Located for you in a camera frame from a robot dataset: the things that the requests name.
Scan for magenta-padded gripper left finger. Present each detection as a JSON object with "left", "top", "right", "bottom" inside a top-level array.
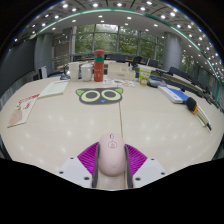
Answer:
[{"left": 57, "top": 142, "right": 101, "bottom": 189}]

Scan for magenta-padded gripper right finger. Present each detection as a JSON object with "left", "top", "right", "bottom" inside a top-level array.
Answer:
[{"left": 124, "top": 143, "right": 167, "bottom": 189}]

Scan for pink computer mouse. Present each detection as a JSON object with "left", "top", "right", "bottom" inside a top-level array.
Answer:
[{"left": 97, "top": 133, "right": 128, "bottom": 178}]

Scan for cat-face mouse pad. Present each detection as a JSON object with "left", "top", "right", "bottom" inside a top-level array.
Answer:
[{"left": 75, "top": 87, "right": 124, "bottom": 106}]

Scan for red and white booklet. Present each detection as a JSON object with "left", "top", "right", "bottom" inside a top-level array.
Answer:
[{"left": 7, "top": 93, "right": 41, "bottom": 129}]

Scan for black microphone with yellow band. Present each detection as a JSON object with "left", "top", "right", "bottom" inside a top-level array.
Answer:
[{"left": 185, "top": 96, "right": 213, "bottom": 132}]

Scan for blue and white book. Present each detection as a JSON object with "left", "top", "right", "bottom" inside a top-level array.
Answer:
[{"left": 157, "top": 85, "right": 190, "bottom": 105}]

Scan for white leaflet with red header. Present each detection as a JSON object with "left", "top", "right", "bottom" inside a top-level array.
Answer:
[{"left": 38, "top": 79, "right": 70, "bottom": 99}]

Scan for dark flat pouch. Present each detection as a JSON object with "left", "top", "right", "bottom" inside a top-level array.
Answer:
[{"left": 146, "top": 75, "right": 168, "bottom": 89}]

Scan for colourful sticker sheet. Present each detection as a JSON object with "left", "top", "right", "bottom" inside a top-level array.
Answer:
[{"left": 103, "top": 78, "right": 136, "bottom": 89}]

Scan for curved conference desk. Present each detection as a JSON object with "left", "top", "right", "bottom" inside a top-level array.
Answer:
[{"left": 56, "top": 57, "right": 221, "bottom": 106}]

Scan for green printed cup with straw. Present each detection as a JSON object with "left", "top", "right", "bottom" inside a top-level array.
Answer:
[{"left": 138, "top": 65, "right": 153, "bottom": 86}]

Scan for white lidded mug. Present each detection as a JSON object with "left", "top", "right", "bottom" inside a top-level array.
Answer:
[{"left": 80, "top": 63, "right": 94, "bottom": 83}]

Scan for white cardboard box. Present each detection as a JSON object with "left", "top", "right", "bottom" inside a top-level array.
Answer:
[{"left": 106, "top": 62, "right": 137, "bottom": 81}]

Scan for red drink bottle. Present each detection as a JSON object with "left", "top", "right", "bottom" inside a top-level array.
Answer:
[{"left": 93, "top": 49, "right": 106, "bottom": 83}]

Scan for dark office chairs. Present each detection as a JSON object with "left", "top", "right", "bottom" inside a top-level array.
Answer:
[{"left": 109, "top": 54, "right": 201, "bottom": 81}]

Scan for ceiling lights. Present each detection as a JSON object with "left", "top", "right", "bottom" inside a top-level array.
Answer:
[{"left": 13, "top": 0, "right": 224, "bottom": 76}]

